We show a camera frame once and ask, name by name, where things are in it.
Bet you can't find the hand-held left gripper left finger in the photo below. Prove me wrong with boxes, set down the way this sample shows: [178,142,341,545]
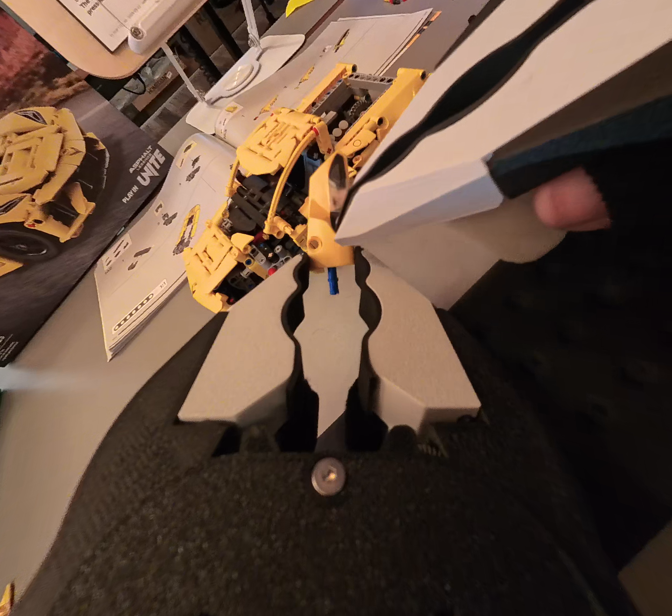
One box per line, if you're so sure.
[177,254,308,448]

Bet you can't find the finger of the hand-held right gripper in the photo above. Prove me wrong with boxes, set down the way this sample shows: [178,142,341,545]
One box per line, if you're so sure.
[338,0,594,223]
[335,0,672,247]

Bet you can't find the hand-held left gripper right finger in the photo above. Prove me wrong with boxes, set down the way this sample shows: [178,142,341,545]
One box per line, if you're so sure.
[354,249,482,431]

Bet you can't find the yellow brick door panel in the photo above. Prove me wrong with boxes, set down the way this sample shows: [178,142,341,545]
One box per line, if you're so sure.
[307,151,363,268]

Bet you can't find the yellow brick car model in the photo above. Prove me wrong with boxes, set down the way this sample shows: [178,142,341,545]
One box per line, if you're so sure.
[181,62,431,312]

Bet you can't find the grey desk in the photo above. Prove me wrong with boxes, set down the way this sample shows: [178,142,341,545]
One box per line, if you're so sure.
[0,0,568,616]

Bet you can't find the person's right hand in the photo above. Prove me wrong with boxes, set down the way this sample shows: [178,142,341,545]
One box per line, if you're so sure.
[533,167,612,233]

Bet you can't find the open instruction booklet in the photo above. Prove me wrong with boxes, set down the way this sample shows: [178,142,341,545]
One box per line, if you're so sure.
[94,7,442,362]

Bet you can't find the dark toy car set box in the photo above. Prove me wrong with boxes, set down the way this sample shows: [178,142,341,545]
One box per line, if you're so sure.
[0,86,174,367]

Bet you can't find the document stand with sheet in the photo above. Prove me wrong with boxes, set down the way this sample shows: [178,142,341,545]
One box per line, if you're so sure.
[0,0,263,79]

